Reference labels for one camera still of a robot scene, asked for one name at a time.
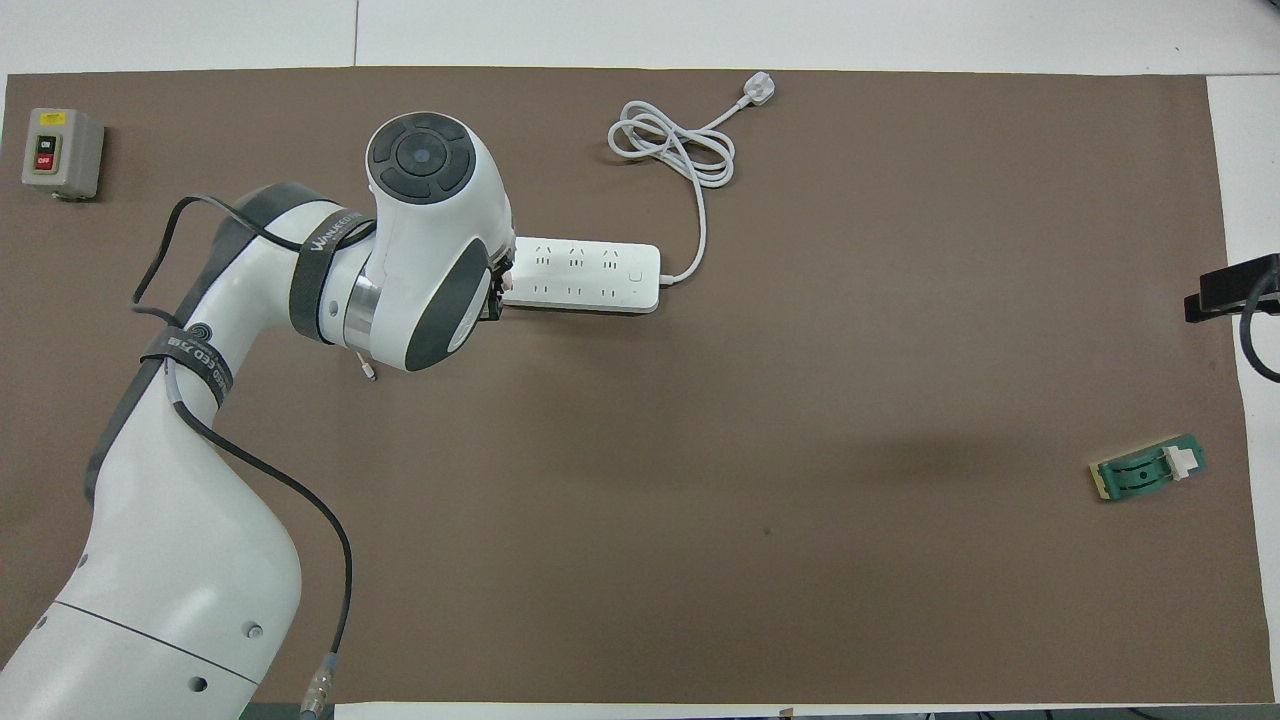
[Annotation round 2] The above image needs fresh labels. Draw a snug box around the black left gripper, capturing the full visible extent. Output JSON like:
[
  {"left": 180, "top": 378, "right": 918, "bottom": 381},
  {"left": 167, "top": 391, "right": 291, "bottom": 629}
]
[{"left": 482, "top": 250, "right": 516, "bottom": 323}]

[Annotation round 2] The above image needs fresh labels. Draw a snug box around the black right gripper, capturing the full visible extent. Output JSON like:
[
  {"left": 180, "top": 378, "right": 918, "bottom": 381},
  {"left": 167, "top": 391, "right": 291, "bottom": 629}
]
[{"left": 1184, "top": 255, "right": 1280, "bottom": 323}]

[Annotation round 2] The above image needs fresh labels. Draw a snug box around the white power strip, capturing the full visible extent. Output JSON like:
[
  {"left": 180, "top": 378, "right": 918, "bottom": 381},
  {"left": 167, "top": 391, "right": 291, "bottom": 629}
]
[{"left": 500, "top": 235, "right": 662, "bottom": 315}]

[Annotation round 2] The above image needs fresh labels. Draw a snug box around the brown table mat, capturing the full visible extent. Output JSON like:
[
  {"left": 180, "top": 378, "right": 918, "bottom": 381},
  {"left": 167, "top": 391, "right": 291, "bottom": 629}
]
[{"left": 0, "top": 67, "right": 1276, "bottom": 705}]

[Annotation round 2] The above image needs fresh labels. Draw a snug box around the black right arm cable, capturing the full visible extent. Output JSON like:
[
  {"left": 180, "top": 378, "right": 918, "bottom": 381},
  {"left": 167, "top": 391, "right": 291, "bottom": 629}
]
[{"left": 1239, "top": 268, "right": 1280, "bottom": 384}]

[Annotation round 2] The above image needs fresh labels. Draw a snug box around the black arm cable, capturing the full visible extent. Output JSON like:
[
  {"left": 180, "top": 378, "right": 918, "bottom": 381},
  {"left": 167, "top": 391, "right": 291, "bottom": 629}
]
[
  {"left": 1239, "top": 268, "right": 1280, "bottom": 384},
  {"left": 130, "top": 195, "right": 354, "bottom": 720}
]

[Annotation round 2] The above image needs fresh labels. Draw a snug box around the green knife switch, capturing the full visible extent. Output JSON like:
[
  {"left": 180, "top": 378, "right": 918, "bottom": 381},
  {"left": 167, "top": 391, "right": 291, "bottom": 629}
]
[{"left": 1088, "top": 433, "right": 1207, "bottom": 503}]

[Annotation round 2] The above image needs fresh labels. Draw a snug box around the white power strip cord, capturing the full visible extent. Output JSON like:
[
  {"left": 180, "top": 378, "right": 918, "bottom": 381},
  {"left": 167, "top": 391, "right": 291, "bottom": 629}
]
[{"left": 608, "top": 72, "right": 779, "bottom": 287}]

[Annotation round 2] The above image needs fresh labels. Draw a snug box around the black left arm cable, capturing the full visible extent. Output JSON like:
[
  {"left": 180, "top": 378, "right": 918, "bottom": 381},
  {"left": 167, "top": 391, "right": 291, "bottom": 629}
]
[{"left": 130, "top": 195, "right": 354, "bottom": 720}]

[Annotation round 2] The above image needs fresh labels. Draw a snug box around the grey on-off switch box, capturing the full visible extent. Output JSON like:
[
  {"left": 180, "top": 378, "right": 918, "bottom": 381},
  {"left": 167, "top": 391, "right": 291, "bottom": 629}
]
[{"left": 21, "top": 107, "right": 106, "bottom": 203}]

